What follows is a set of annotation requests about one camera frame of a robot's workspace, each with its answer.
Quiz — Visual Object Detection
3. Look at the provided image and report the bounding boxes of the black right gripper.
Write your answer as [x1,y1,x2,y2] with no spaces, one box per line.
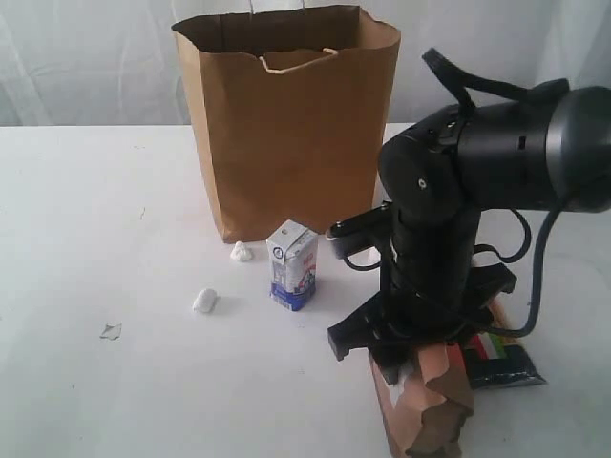
[327,260,517,362]

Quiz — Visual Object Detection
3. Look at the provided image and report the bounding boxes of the spaghetti pack black ends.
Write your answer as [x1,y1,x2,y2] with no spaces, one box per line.
[461,332,547,390]

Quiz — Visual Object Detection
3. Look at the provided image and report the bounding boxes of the brown kraft pouch orange label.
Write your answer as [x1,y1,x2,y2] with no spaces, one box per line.
[369,343,474,457]

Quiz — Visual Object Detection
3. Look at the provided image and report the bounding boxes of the small blue white milk carton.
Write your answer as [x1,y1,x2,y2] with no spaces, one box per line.
[266,219,318,312]

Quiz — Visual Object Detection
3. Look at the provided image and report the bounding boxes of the right robot arm black grey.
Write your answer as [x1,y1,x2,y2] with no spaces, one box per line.
[327,87,610,363]

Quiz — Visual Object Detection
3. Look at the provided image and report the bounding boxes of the brown paper bag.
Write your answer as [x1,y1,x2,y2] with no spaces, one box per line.
[172,5,401,243]

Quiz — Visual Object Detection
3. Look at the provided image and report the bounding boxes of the white foam peanut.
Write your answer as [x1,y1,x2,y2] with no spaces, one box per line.
[192,288,218,314]
[230,240,254,262]

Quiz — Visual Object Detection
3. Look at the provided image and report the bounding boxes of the chipped spot paint flake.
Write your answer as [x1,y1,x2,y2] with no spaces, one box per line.
[99,323,122,341]

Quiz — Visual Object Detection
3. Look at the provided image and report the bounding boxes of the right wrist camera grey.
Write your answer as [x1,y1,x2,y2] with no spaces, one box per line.
[326,202,392,260]

